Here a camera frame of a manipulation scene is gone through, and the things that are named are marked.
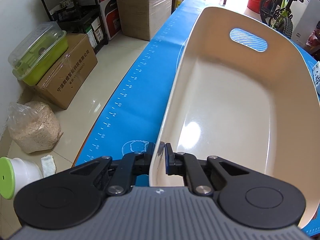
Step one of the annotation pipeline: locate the red white appliance box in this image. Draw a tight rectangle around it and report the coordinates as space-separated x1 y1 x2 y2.
99 0 121 41

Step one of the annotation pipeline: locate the green clear-lid container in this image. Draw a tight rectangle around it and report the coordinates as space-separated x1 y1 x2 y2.
8 22 68 86

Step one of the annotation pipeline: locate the beige plastic storage bin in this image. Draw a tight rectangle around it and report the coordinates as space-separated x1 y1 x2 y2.
149 7 319 228

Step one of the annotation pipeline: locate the white tissue pack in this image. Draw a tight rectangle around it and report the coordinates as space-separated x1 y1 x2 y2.
312 61 320 95

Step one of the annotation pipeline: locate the large wrapped cardboard box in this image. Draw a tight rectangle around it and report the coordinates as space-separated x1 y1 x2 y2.
117 0 172 41

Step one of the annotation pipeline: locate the brown printed cardboard box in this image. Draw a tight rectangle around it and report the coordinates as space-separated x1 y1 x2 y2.
33 34 98 109

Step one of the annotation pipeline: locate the white jar green lid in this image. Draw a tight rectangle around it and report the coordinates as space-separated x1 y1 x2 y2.
0 157 43 199

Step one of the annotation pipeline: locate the clear bag of grain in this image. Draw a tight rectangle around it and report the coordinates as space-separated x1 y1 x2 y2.
7 101 63 154

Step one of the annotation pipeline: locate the black metal shelf rack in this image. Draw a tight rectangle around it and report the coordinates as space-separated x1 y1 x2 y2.
41 0 108 53

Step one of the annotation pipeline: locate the blue silicone measuring mat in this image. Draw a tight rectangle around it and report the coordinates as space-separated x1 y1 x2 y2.
79 0 307 239

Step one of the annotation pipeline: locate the green black bicycle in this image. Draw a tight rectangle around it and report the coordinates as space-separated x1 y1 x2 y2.
259 0 304 39

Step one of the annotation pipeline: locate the white crumpled cloth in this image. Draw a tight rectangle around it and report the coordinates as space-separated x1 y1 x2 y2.
41 155 56 178

